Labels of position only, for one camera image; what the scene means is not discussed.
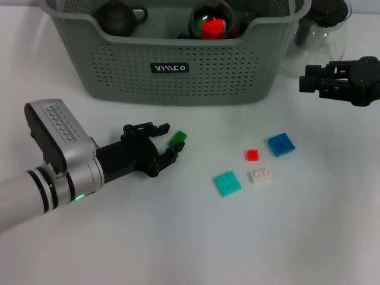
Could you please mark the small orange-red square brick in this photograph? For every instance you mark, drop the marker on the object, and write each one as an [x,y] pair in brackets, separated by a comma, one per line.
[252,155]

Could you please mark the teal square brick plate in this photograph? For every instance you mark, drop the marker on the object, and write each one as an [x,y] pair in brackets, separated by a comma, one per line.
[227,184]

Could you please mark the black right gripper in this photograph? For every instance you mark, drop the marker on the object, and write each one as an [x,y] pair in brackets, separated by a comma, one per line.
[365,80]

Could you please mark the dark clay teapot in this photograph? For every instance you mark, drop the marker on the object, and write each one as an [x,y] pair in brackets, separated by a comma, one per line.
[115,17]

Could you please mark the blue square brick plate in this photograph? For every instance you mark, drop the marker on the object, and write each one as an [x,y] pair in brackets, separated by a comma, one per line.
[281,144]

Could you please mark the orange-red slope brick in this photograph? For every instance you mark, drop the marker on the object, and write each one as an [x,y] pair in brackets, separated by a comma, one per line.
[213,29]

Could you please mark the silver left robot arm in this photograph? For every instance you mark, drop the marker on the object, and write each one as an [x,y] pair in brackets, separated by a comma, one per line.
[35,193]

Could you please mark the glass carafe with black lid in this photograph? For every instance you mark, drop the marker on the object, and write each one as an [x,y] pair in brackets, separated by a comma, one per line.
[320,29]

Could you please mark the grey-green perforated storage bin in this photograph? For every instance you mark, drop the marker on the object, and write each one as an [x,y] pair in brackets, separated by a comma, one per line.
[207,74]

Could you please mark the wide white toy brick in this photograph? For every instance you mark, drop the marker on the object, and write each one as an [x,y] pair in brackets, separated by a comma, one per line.
[261,176]

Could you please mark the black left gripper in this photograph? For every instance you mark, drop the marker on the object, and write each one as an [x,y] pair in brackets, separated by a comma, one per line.
[127,160]

